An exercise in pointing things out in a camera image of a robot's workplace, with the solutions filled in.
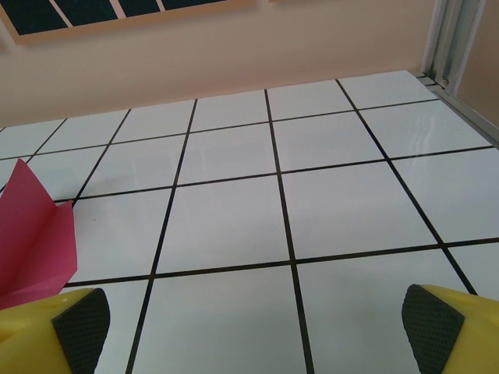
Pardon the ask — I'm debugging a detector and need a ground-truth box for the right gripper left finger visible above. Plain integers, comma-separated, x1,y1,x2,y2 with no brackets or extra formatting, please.
0,288,112,374

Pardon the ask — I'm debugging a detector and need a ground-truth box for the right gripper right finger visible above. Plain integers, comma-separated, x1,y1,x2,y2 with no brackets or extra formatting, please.
401,283,499,374

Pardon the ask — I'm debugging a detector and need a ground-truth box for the pink cloth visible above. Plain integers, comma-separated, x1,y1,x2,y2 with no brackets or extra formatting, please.
0,158,78,311

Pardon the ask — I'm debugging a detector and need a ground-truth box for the aluminium side rail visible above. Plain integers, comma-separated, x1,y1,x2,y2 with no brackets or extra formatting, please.
415,72,499,151

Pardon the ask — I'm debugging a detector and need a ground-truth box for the aluminium corner post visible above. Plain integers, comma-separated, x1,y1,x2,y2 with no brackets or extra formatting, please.
419,0,487,97

